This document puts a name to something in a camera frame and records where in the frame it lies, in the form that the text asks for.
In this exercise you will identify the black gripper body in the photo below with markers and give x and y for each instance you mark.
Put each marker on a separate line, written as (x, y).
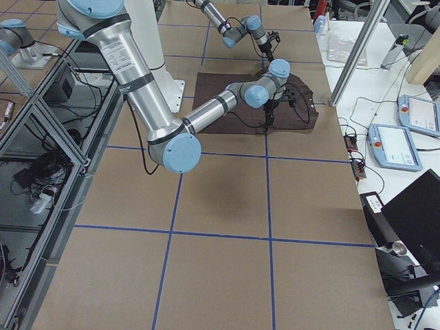
(271, 105)
(266, 48)

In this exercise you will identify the dark brown t-shirt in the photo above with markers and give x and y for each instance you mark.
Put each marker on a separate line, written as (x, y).
(246, 120)

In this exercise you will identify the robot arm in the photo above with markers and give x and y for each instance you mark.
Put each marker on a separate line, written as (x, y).
(172, 142)
(234, 30)

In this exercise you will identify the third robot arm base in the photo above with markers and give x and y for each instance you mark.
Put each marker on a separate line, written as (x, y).
(20, 47)

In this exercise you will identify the light blue plastic cup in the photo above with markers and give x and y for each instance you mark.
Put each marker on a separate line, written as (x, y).
(319, 25)

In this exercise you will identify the red cylinder tube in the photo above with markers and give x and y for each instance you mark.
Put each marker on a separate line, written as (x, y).
(321, 8)

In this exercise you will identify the orange black connector board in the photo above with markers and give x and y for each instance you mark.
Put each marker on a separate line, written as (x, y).
(350, 143)

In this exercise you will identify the near blue teach pendant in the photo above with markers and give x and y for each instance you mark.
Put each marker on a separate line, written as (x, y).
(393, 147)

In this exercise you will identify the blue teach pendant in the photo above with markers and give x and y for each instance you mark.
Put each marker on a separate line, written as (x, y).
(393, 147)
(419, 115)

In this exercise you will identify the far blue teach pendant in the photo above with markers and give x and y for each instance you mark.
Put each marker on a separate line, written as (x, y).
(419, 115)

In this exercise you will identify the wooden beam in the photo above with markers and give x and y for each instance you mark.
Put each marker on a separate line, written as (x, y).
(426, 62)

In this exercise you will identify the black monitor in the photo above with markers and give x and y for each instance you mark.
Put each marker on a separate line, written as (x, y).
(414, 216)

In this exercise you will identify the metal cup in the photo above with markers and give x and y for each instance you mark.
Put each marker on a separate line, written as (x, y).
(398, 249)

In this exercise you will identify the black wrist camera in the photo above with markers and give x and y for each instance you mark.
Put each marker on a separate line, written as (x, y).
(289, 96)
(274, 36)

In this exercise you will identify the aluminium frame post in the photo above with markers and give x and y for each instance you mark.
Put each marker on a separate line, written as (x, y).
(377, 11)

